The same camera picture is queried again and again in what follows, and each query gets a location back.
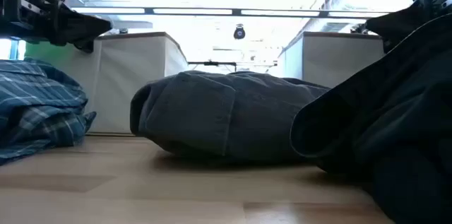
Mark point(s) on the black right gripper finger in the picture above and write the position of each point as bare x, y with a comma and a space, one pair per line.
395, 26
388, 44

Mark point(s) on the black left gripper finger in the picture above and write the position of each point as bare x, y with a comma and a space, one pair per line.
85, 46
81, 26

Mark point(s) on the green board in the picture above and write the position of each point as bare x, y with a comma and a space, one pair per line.
53, 51

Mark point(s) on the white fabric bin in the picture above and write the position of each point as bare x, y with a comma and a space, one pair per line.
335, 58
123, 82

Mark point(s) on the dark navy garment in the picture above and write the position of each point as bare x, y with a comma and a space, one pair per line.
406, 111

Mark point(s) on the blue plaid shirt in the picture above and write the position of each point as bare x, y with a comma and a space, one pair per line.
39, 104

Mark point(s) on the thin black crossbar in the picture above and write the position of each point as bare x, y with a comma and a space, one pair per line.
212, 63

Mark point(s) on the grey-blue garment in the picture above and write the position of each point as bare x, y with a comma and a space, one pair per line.
212, 118

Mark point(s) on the black overhead camera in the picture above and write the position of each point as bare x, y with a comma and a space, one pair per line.
239, 32

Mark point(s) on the overhead frame rail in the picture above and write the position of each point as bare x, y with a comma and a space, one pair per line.
236, 12

